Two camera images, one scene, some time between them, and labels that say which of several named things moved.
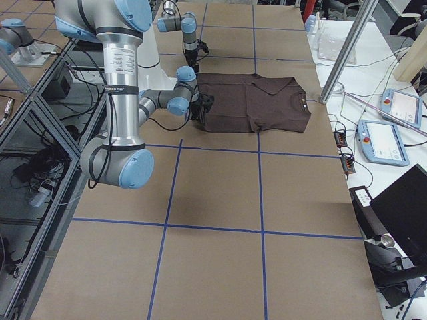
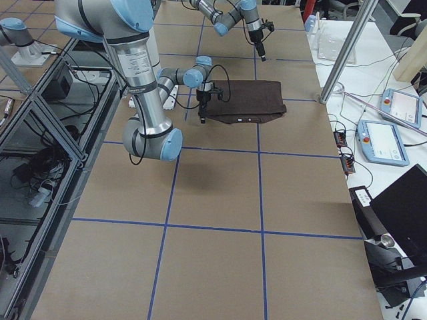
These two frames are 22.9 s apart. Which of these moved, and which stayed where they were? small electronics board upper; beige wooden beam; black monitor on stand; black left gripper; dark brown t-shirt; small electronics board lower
Moved: black left gripper; dark brown t-shirt
Stayed: black monitor on stand; beige wooden beam; small electronics board lower; small electronics board upper
